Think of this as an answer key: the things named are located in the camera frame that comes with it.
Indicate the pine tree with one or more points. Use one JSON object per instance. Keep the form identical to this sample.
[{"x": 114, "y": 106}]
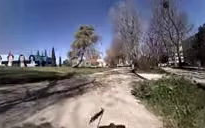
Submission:
[{"x": 85, "y": 40}]

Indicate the pale dirt path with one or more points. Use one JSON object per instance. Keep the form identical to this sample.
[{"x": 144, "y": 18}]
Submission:
[{"x": 106, "y": 100}]

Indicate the row of bare trees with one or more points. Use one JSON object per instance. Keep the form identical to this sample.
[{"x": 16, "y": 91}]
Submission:
[{"x": 130, "y": 33}]

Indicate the cypress tree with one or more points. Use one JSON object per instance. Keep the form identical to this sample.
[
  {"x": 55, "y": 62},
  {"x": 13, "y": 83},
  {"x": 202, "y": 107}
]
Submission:
[{"x": 53, "y": 57}]

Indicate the robot's own part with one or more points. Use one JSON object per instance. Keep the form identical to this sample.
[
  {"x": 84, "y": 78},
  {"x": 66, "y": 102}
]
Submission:
[{"x": 96, "y": 116}]

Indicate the row of distant buildings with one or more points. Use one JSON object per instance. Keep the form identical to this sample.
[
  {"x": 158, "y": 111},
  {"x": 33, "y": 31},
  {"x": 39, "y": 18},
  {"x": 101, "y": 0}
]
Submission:
[{"x": 40, "y": 60}]

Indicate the flat grass field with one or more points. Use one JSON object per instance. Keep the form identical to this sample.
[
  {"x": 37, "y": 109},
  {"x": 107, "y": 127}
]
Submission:
[{"x": 23, "y": 75}]

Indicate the rough grass patch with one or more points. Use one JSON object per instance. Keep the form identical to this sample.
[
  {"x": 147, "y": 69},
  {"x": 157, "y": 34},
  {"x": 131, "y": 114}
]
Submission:
[{"x": 180, "y": 100}]

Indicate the dark building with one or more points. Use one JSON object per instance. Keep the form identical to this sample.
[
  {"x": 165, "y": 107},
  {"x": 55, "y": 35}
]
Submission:
[{"x": 187, "y": 46}]

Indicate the pale paved side path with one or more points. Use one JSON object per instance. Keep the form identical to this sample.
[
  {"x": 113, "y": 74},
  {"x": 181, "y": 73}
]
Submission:
[{"x": 193, "y": 76}]

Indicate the dark green tree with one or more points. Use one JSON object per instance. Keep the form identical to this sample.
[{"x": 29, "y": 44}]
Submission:
[{"x": 203, "y": 43}]

